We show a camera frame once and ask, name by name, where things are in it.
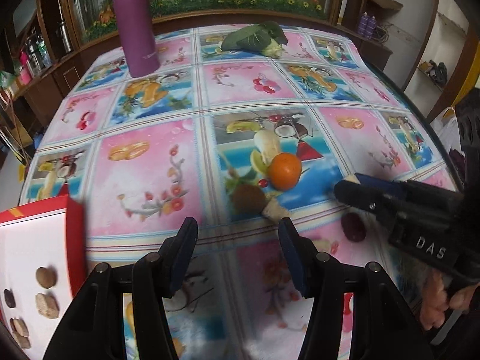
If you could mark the orange mandarin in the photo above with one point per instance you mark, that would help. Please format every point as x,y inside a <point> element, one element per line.
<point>284,171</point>

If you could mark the dark red jujube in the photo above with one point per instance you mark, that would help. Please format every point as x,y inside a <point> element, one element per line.
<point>353,227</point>

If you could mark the beige chunk in tray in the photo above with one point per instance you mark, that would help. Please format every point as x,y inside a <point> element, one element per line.
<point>46,306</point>

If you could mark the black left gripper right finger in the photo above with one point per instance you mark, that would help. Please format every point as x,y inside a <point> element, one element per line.
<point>319,276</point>

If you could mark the red white tray box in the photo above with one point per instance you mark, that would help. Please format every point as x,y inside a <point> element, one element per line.
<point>47,233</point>

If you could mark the purple thermos bottle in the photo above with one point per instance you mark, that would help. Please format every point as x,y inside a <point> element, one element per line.
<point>134,23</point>

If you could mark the green leafy vegetable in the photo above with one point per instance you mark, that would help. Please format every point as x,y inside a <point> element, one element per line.
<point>267,38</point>

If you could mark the brown round longan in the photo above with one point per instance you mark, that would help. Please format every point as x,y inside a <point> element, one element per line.
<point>46,277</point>

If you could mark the right hand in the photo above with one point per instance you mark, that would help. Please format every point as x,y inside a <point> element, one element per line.
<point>435,301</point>

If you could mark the beige chunk lower tray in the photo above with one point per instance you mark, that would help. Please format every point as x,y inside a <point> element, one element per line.
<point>20,333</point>

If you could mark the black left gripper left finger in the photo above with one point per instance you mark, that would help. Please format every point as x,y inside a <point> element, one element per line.
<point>156,276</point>

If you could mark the beige sugarcane chunk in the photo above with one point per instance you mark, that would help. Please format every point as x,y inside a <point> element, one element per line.
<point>275,212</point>

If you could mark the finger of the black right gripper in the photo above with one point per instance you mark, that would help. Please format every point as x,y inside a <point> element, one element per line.
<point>386,208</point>
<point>391,187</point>

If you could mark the fruit pattern tablecloth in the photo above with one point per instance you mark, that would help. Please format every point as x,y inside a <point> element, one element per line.
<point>144,153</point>

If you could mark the dark jujube in tray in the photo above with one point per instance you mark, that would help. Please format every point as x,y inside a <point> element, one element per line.
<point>9,298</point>

